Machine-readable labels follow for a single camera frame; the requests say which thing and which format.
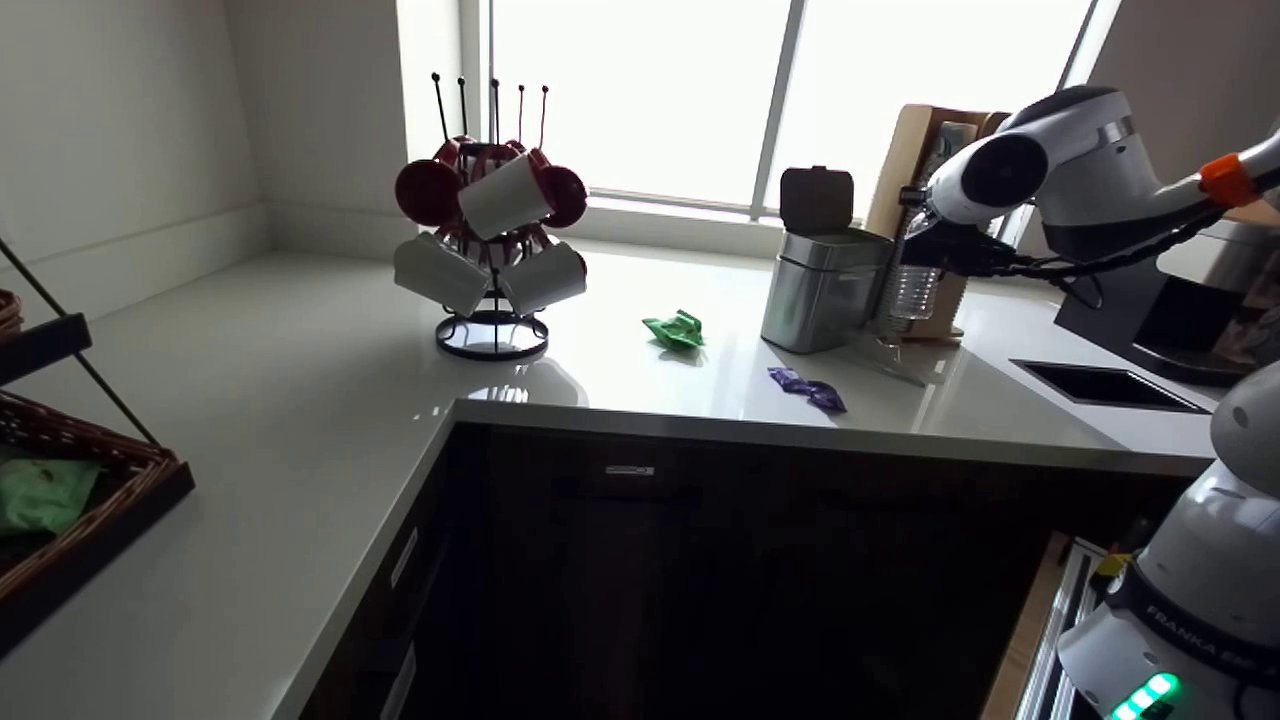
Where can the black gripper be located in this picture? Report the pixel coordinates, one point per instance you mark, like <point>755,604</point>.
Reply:
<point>944,246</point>

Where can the clear plastic bottle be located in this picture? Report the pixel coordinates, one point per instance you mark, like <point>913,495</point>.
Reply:
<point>913,296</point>

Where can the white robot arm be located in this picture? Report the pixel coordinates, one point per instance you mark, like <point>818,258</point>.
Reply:
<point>1067,186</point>

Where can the wooden cup dispenser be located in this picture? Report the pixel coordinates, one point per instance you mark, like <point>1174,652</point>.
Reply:
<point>921,140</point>

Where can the silver metal canister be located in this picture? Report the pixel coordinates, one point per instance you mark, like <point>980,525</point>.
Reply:
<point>821,291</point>

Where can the purple wrapper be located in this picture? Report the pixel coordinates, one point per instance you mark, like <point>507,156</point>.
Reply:
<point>818,393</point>

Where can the black coffee machine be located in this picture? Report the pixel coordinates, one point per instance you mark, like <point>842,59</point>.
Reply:
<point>1200,312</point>

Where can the green crumpled wrapper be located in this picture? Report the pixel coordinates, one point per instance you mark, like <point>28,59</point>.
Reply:
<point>678,333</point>

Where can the red mug right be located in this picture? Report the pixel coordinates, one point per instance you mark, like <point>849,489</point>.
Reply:
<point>563,191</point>

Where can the red mug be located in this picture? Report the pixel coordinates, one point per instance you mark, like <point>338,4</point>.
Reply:
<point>427,191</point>
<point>563,191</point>

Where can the white mug lower right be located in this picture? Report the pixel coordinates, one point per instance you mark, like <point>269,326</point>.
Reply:
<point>547,276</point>

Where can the white mug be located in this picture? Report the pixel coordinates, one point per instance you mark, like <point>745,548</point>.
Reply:
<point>507,198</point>
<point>547,276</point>
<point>436,275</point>

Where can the white mug upper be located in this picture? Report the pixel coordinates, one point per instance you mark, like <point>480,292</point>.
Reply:
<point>507,198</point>

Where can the red mug left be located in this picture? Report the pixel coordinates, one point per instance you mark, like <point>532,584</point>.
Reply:
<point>427,191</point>

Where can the dark wood cabinet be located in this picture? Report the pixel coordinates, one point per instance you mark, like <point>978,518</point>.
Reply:
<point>648,578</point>

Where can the white mug lower left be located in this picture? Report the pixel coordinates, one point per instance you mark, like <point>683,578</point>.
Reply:
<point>436,275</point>

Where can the wicker basket tray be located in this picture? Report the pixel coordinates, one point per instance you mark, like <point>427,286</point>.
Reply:
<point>139,484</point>

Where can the green packet in basket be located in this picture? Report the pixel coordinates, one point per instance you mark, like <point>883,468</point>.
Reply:
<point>43,495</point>

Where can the window frame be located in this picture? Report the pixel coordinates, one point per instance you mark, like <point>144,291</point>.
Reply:
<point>684,113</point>

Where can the black wire mug rack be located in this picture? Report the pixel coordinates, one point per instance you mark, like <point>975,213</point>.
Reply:
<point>492,326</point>

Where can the black metal shelf frame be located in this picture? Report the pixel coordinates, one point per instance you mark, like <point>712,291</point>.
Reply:
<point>56,337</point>

